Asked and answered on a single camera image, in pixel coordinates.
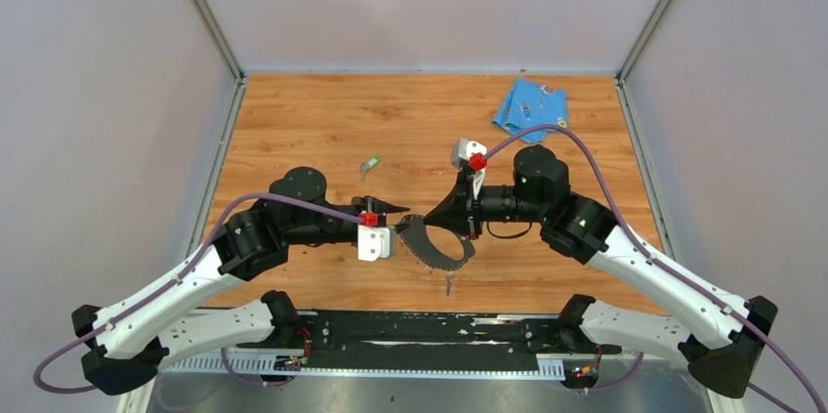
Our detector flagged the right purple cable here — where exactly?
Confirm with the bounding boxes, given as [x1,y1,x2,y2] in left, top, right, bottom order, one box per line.
[469,124,828,413]

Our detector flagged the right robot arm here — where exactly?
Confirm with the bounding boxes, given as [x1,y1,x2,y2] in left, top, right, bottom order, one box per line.
[424,145,778,398]

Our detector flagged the white slotted cable duct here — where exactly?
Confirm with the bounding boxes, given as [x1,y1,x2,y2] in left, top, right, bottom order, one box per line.
[158,354,566,380]

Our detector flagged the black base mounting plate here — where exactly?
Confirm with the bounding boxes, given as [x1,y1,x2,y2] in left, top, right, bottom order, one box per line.
[246,310,621,372]

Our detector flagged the key with blue tag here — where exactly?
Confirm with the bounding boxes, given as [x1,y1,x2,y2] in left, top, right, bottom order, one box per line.
[445,273,454,297]

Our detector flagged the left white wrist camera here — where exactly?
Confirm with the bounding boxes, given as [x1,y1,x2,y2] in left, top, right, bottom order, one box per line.
[356,226,396,262]

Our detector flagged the folded blue cloth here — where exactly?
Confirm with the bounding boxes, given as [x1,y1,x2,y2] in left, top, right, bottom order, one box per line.
[492,78,569,135]

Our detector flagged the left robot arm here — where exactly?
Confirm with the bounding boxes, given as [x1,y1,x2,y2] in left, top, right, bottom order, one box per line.
[72,167,405,395]

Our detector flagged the key with green tag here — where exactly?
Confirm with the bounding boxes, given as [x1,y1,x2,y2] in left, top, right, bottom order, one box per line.
[359,155,381,182]

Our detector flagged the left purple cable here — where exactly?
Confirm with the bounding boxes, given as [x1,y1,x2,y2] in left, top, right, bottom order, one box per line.
[33,192,380,395]

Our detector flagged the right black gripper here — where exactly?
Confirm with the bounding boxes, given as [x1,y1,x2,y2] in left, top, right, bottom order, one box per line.
[423,172,547,240]

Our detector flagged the purple cable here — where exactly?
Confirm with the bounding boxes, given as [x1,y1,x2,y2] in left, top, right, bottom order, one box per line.
[33,192,380,395]
[469,124,828,413]

